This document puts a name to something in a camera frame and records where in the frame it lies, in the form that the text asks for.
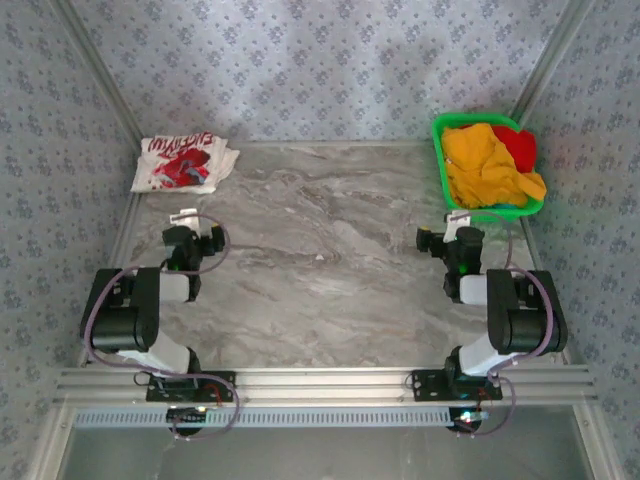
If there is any yellow t-shirt with blue print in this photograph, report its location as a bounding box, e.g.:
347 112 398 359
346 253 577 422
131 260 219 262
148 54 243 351
442 123 548 210

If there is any green plastic basket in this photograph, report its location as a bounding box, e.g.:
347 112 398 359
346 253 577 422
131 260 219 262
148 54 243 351
431 112 548 224

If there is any folded white red-print t-shirt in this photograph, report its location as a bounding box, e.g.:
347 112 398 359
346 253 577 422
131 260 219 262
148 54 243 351
130 132 240 195

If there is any red t-shirt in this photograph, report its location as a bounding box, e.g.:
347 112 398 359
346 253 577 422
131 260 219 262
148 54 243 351
492 125 539 175

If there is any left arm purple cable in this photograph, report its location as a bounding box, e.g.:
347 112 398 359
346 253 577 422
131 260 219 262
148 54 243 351
82 213 242 442

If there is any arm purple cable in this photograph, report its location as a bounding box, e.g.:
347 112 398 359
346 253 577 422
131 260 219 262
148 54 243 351
82 213 242 442
449 209 557 439

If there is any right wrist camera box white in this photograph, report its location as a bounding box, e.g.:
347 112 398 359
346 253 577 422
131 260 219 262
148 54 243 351
444 209 472 244

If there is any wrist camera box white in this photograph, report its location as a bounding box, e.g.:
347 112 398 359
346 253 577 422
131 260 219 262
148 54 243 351
169 208 199 234
444 209 472 244

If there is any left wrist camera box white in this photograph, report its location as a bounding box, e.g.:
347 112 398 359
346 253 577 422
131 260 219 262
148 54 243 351
169 208 199 234

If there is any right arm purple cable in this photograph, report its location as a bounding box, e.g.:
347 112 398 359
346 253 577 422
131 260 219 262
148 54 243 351
449 209 557 439

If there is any aluminium table end rail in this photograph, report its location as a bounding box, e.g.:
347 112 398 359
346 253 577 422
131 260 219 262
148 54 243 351
227 139 436 148

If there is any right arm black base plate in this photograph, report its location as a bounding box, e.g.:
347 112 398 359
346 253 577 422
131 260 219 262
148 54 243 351
410 368 504 402

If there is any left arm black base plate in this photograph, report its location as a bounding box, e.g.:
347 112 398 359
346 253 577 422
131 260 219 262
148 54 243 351
145 370 237 404

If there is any wide aluminium mounting rail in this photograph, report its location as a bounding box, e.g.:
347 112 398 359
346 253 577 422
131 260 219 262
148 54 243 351
53 367 599 406

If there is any aluminium frame post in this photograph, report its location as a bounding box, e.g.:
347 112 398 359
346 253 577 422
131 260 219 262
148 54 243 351
509 0 597 124
49 0 147 145

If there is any grey slotted cable duct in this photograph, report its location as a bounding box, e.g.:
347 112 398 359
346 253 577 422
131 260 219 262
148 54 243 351
73 407 459 429

